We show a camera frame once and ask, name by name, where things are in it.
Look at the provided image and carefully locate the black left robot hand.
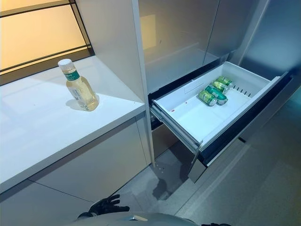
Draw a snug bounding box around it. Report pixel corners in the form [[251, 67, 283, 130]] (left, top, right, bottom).
[[88, 194, 130, 216]]

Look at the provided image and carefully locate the white fridge drawer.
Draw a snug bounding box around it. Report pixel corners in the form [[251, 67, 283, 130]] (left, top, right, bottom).
[[148, 61, 293, 184]]

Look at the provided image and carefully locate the black framed window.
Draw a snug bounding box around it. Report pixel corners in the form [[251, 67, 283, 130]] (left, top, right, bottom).
[[0, 0, 95, 75]]

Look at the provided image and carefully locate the green drink can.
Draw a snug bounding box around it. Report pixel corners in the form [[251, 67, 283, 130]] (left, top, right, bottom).
[[204, 84, 229, 105], [212, 80, 230, 95], [198, 90, 218, 106], [216, 76, 234, 89]]

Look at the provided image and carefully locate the clear bottle of yellow drink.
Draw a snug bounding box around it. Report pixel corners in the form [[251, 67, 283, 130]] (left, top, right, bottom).
[[57, 59, 99, 112]]

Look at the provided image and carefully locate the white counter cabinet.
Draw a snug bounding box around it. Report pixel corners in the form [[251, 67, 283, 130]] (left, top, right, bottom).
[[0, 55, 152, 226]]

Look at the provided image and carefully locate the stainless steel fridge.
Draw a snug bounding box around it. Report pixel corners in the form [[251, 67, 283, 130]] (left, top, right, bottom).
[[130, 0, 301, 165]]

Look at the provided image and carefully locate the grey robot torso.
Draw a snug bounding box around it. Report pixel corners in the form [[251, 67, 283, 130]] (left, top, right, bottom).
[[75, 212, 196, 226]]

